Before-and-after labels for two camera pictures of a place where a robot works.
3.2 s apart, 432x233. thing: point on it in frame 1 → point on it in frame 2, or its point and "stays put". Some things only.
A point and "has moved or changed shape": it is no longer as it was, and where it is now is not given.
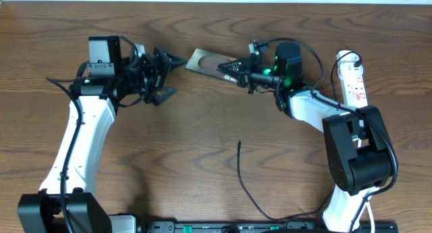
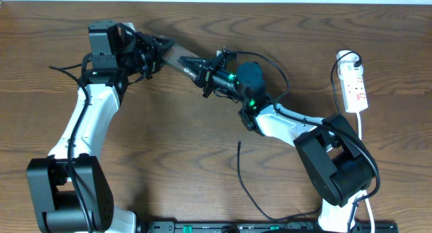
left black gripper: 158,74 → 154,49
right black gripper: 244,76 → 208,71
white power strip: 352,89 stays put
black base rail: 262,227 stays put
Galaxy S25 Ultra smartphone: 207,62 has moved or changed shape
